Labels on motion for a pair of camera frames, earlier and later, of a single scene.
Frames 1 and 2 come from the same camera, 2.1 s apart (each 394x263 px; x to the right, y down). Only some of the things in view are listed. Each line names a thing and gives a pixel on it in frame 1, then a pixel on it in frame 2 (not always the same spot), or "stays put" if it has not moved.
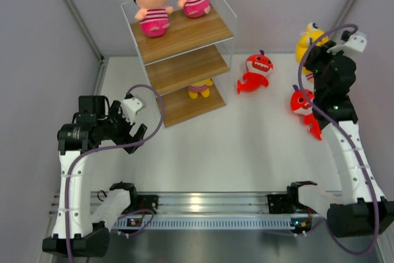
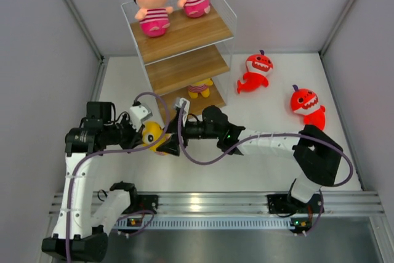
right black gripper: (316, 52) to (172, 145)
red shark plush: (258, 67) stays put
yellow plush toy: (312, 31) to (151, 130)
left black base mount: (144, 202) stays put
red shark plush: (301, 106) stays put
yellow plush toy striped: (200, 87) stays put
